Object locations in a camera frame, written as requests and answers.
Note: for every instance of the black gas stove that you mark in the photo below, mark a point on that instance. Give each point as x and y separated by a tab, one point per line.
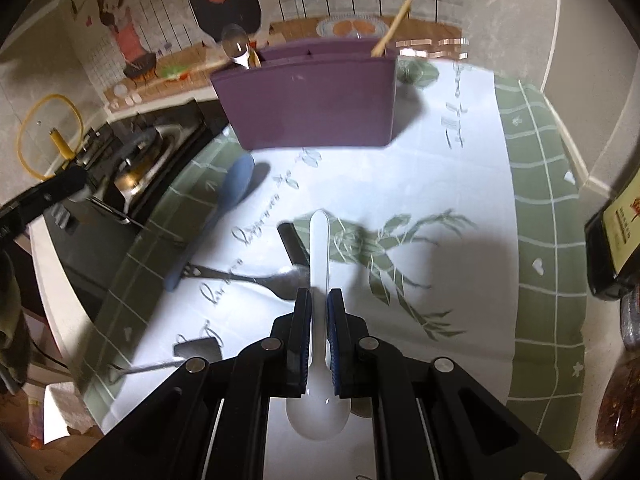
75	255

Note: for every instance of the dark soy sauce bottle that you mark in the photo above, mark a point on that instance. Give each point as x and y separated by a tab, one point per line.
615	240

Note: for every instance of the wooden chopstick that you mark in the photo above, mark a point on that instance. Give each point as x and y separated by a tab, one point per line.
395	25

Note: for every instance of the blue silicone spoon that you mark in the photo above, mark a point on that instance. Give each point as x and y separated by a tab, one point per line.
235	185

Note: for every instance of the yellow lidded chili jar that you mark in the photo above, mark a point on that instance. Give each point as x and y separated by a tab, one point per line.
620	410

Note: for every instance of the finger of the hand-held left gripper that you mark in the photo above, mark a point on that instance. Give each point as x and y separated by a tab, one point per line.
50	195

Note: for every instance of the metal fork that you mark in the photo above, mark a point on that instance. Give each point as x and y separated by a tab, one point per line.
225	276

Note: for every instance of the yellow rimmed glass pot lid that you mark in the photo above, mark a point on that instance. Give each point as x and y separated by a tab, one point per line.
57	142

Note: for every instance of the metal spoon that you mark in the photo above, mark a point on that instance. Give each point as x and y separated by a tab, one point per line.
235	42

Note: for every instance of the orange capped plastic bottle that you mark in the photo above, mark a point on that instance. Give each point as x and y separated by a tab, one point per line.
631	320

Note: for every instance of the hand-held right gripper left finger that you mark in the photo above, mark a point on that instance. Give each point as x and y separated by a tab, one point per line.
302	342

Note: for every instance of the cartoon wall poster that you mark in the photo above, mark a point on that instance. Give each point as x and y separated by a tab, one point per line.
150	20

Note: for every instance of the purple utensil holder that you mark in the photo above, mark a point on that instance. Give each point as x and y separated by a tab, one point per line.
310	100

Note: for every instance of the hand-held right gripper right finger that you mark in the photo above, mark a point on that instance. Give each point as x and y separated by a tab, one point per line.
336	342

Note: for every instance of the white plastic spoon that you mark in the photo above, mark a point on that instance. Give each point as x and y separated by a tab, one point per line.
319	250

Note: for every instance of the green checked deer tablecloth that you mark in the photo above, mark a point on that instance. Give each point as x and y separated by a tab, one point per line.
450	260

